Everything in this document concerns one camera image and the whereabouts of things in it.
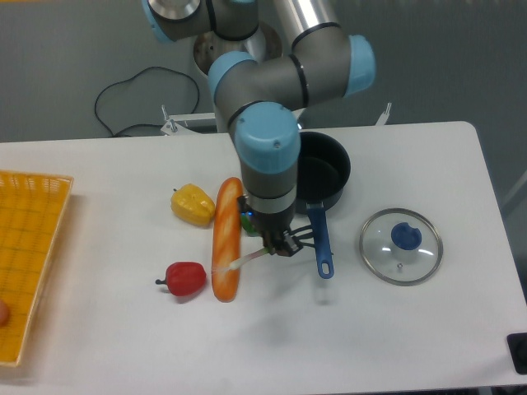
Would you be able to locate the baguette bread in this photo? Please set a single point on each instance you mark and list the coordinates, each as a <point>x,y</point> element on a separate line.
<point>226,241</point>

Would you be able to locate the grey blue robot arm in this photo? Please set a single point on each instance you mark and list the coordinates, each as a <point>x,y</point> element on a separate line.
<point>255,101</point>

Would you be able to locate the yellow woven basket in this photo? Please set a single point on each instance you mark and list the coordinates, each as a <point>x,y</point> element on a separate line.
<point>32,209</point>

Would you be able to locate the dark pot blue handle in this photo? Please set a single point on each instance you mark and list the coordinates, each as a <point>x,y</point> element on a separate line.
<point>324,168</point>

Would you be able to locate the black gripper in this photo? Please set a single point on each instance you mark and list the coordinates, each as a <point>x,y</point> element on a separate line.
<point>272,228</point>

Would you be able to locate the red bell pepper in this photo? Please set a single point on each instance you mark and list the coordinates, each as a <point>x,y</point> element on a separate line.
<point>184,278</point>

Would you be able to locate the yellow bell pepper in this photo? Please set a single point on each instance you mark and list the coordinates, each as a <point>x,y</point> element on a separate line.
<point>191,204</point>

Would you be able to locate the green bell pepper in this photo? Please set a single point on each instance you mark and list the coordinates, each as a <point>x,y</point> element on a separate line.
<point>247,226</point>

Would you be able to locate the black corner device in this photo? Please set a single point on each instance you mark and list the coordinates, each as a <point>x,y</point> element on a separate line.
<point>517,343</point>

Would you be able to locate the green onion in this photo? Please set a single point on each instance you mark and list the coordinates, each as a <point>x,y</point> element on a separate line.
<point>303,233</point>

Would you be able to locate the glass lid blue knob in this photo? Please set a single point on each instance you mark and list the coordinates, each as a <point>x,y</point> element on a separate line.
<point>400,246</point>

